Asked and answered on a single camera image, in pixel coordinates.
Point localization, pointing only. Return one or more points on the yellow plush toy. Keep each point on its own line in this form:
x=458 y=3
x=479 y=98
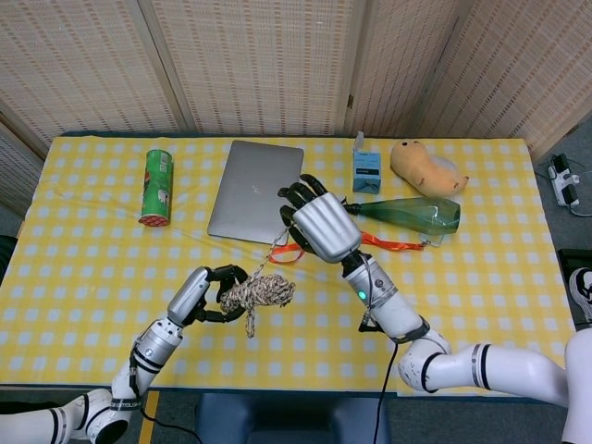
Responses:
x=425 y=171

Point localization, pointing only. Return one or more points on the green spray bottle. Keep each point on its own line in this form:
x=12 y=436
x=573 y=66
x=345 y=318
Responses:
x=407 y=215

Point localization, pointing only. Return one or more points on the yellow floor tape strip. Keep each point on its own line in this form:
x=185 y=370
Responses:
x=149 y=416

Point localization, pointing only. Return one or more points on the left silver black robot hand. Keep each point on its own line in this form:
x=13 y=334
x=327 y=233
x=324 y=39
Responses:
x=189 y=296

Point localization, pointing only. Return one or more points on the green chip can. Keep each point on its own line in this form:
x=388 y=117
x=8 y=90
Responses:
x=157 y=185

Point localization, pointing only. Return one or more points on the yellow white checkered tablecloth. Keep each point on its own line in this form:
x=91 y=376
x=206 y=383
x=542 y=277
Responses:
x=300 y=361

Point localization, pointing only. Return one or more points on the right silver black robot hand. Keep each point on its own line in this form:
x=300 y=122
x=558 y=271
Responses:
x=326 y=226

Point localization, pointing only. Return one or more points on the woven folding screen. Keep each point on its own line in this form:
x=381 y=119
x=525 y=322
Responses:
x=259 y=65

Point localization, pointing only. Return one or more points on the grey closed laptop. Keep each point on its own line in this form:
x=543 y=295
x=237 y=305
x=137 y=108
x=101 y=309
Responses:
x=250 y=194

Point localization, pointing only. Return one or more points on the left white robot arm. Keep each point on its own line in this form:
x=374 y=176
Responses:
x=157 y=344

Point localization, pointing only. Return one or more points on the brass screen hinge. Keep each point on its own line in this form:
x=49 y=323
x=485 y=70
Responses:
x=350 y=102

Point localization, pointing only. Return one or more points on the white power strip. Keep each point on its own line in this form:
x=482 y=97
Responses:
x=562 y=182

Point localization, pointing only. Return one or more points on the clear card holder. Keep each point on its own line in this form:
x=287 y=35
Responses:
x=431 y=240

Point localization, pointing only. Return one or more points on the white black sneaker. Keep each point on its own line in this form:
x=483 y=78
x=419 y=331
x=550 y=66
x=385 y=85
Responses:
x=583 y=289

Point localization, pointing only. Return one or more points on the blue cardboard box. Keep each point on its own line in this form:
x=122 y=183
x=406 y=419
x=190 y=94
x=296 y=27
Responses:
x=366 y=173

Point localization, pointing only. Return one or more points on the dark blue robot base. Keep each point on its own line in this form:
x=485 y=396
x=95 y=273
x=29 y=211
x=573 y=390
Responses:
x=291 y=421

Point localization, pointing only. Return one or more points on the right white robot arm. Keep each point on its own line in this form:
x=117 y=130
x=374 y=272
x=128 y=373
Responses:
x=462 y=365

